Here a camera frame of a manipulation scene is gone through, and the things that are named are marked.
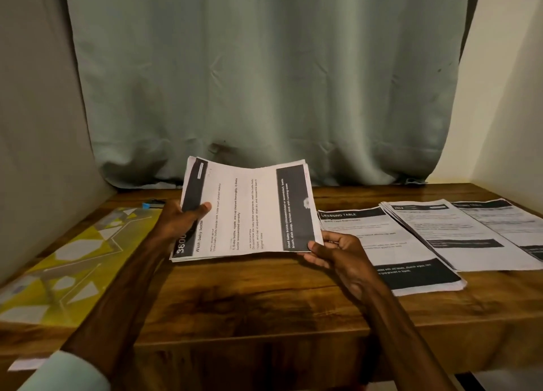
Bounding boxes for person's right hand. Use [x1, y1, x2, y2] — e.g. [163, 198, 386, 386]
[299, 230, 387, 301]

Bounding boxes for black bar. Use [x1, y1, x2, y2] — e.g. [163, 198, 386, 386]
[454, 371, 489, 391]

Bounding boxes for person's left forearm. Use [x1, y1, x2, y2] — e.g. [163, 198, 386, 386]
[19, 238, 175, 391]

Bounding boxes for pale green curtain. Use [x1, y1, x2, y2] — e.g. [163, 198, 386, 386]
[62, 0, 483, 190]

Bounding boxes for white paper tag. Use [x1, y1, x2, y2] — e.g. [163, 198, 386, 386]
[8, 357, 49, 372]

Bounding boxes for person's left hand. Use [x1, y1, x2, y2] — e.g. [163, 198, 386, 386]
[146, 202, 213, 256]

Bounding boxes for wash baby bottle paper stack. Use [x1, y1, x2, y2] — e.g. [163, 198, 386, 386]
[170, 156, 325, 264]

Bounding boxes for person's right forearm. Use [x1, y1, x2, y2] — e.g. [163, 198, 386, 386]
[360, 285, 459, 391]

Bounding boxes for yellow patterned folder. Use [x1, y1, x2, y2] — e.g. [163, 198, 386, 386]
[0, 204, 164, 329]

